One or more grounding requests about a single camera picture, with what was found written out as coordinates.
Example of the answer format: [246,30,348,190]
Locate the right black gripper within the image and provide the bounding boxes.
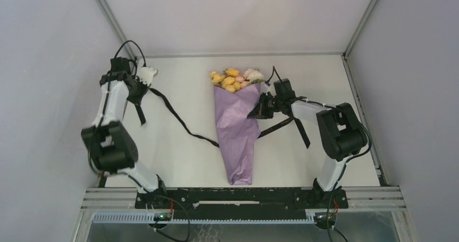
[247,92,283,119]

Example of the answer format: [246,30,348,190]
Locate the black ribbon strap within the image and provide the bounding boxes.
[134,88,311,149]

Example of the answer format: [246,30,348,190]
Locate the white fake flower stem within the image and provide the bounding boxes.
[243,69,265,84]

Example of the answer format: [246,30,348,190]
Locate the pink fake flower stem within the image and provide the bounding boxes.
[234,76,251,90]

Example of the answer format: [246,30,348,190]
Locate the pink wrapping paper sheet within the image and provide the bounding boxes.
[214,83,261,185]

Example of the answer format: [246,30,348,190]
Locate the yellow fake flower stem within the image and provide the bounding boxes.
[209,68,242,93]

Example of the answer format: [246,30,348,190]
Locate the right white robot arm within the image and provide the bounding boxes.
[247,79,372,207]

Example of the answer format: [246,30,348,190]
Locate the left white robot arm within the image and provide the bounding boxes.
[81,57,169,208]

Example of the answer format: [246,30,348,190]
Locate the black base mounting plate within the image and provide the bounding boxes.
[135,187,349,221]

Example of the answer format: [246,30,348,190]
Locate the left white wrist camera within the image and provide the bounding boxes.
[136,67,158,87]

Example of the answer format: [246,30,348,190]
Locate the aluminium frame rail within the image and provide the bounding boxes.
[95,0,128,44]

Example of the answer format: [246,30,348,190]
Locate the white cable duct strip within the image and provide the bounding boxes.
[92,212,316,225]

